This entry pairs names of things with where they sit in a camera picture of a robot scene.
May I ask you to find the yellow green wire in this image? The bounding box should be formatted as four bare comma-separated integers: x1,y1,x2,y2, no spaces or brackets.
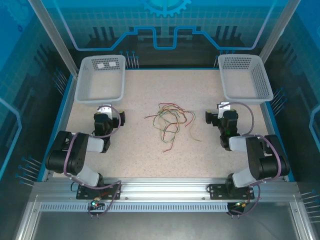
151,109,173,145
186,109,203,143

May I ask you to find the grey plastic basket with stickers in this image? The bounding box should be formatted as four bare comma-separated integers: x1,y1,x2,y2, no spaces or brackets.
74,54,127,105

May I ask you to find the grey plastic basket plain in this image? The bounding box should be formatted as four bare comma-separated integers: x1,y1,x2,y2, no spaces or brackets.
217,53,274,103

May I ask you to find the metal sheet front panel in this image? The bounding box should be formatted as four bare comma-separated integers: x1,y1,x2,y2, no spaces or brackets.
14,209,308,240

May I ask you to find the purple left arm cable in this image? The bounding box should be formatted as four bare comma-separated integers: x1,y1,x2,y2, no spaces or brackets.
62,104,123,218

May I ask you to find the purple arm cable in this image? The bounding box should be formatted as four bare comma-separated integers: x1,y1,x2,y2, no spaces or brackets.
229,101,285,218
62,104,123,218

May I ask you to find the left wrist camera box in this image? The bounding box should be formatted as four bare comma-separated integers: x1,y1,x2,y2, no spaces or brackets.
96,104,114,118

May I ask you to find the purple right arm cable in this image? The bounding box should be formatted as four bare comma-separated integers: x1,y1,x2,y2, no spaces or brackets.
229,101,285,218

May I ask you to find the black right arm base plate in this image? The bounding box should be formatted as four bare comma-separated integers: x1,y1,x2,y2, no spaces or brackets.
208,183,255,200

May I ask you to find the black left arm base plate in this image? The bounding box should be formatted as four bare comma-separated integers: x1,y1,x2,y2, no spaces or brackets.
76,183,123,200

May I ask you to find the aluminium mounting rail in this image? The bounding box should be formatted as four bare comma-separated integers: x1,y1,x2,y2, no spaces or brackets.
32,177,298,201

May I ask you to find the slotted grey cable duct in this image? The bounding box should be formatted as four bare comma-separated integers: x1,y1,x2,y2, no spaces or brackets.
39,202,230,213

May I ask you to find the aluminium frame post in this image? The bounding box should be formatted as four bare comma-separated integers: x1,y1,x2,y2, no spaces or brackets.
258,0,302,58
27,0,79,77

